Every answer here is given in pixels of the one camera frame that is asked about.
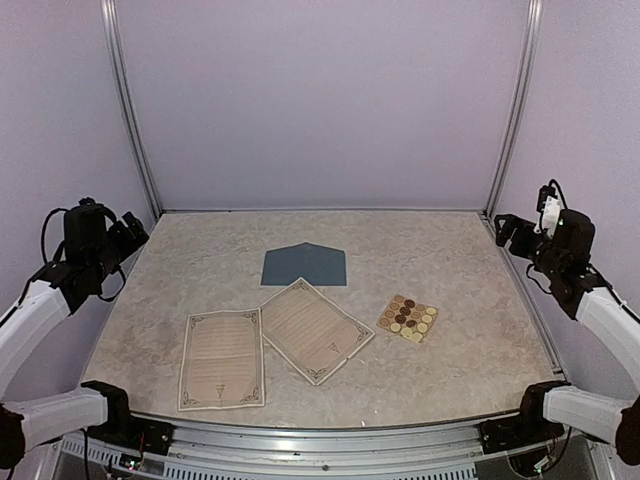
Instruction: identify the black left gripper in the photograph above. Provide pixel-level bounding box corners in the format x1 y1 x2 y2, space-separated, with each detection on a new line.
89 211 148 282

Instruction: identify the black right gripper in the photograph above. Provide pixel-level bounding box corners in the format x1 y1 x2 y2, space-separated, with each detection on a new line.
495 213 565 279

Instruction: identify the blue paper envelope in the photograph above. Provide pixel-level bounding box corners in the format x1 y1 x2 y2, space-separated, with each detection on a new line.
261 242 347 287

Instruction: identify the beige lined letter paper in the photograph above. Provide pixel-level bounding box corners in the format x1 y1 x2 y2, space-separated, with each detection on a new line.
259 277 375 386
177 308 266 412

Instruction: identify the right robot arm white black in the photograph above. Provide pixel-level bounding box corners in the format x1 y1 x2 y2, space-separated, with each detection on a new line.
494 209 639 466

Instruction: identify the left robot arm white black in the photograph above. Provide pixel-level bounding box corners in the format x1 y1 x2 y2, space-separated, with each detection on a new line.
1 198 149 470

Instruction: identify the round sticker sheet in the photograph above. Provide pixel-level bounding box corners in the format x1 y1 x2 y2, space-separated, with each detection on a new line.
376 294 439 344

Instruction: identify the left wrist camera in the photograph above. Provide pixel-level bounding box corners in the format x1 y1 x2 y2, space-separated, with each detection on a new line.
78 197 100 209

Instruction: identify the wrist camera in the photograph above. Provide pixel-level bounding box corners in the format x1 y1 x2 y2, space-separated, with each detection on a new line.
534 179 566 238
78 197 100 209

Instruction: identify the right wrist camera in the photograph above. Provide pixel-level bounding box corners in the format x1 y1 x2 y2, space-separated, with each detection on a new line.
534 179 566 238

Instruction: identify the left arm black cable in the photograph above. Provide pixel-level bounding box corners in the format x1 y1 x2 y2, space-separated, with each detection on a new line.
40 207 126 302

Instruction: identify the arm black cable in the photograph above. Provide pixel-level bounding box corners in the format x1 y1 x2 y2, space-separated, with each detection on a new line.
524 178 614 301
40 207 126 302

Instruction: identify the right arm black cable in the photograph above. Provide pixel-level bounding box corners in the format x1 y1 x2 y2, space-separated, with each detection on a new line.
524 178 614 301

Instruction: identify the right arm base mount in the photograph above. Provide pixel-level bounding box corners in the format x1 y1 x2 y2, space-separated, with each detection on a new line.
478 413 564 454

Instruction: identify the right aluminium corner post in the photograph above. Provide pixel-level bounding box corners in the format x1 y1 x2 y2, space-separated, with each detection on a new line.
483 0 544 218

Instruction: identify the aluminium corner post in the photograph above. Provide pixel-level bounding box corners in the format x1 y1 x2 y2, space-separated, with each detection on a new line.
483 0 544 218
100 0 164 220

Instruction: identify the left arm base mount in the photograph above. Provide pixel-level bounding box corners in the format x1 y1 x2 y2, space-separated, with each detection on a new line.
87 411 175 456

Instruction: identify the left aluminium corner post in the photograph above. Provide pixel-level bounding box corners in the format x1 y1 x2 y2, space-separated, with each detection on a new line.
100 0 164 220

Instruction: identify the aluminium front rail frame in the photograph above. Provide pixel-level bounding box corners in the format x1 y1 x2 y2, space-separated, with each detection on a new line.
47 397 614 480

